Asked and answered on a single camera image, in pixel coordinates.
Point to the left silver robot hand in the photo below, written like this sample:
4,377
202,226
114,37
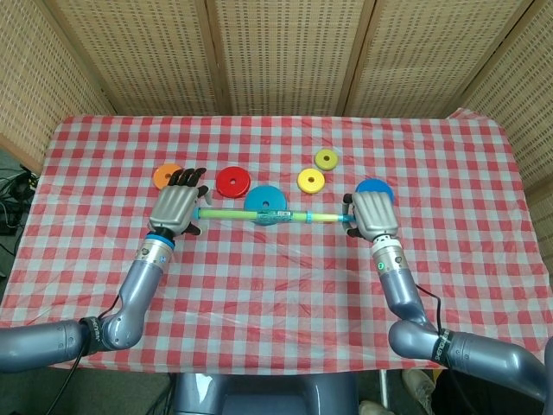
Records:
173,207

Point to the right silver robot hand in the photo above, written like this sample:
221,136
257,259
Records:
376,214

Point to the green and blue water pump toy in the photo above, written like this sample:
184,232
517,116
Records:
229,214

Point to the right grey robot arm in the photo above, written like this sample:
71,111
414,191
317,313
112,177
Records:
402,294

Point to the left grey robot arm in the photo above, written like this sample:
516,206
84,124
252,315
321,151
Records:
138,285

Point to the red checkered plastic tablecloth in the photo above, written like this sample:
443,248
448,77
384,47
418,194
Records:
276,276

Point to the woven wooden screen panel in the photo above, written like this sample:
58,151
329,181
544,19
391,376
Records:
142,52
289,52
39,78
518,99
432,56

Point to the white table leg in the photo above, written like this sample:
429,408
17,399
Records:
383,389

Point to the beige shoe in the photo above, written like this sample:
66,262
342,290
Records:
370,408
419,384

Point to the grey robot torso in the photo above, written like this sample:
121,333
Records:
263,395

